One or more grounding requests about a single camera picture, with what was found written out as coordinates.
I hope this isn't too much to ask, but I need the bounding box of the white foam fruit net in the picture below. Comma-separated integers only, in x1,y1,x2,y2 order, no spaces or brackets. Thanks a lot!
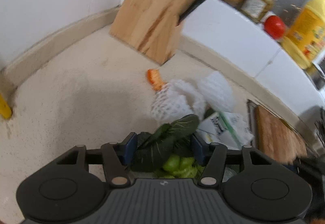
197,71,236,112

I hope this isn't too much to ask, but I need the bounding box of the red tomato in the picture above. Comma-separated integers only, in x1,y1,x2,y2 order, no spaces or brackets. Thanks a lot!
264,15,286,40

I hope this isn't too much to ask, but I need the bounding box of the pickle jar orange lid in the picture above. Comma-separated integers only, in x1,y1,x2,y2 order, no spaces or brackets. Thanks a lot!
240,0,275,24

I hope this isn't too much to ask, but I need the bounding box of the yellow gas pipe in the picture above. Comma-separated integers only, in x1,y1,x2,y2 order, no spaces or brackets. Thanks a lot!
0,95,13,119

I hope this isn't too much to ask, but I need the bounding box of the wooden knife block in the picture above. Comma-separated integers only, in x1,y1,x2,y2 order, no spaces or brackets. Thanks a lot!
110,0,194,65

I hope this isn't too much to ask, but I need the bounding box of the orange peel piece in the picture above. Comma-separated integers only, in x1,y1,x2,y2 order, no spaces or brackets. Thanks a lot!
146,69,165,91

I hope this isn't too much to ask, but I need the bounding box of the dark green leaf bunch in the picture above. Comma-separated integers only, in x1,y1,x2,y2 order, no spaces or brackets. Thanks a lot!
128,114,202,179

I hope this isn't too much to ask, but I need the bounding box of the yellow detergent bottle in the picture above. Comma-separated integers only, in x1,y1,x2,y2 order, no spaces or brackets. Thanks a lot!
281,0,324,70

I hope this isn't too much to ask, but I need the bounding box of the wooden cutting board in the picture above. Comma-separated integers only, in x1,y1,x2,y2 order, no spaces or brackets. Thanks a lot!
255,105,307,164

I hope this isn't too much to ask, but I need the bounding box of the green white milk carton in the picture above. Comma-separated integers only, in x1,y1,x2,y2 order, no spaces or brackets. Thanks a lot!
196,112,254,150

